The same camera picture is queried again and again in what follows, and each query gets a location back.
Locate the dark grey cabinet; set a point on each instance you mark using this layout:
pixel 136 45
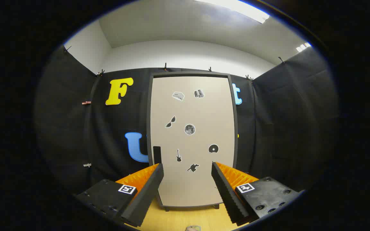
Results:
pixel 188 74

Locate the black backdrop cloth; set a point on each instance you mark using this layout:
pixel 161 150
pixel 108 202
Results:
pixel 75 128

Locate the beige cabinet door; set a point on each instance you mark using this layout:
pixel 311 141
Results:
pixel 201 112

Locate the long ceiling light panel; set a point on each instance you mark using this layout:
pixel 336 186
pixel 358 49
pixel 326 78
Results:
pixel 236 8

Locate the silver metal clip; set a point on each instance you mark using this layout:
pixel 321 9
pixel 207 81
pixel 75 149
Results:
pixel 87 165

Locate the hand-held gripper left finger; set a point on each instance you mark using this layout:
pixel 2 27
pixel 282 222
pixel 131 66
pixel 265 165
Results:
pixel 148 195

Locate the small ceiling light panel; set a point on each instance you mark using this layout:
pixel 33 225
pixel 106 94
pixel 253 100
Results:
pixel 302 47

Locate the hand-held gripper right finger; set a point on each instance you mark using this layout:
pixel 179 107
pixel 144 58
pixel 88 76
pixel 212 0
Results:
pixel 226 195

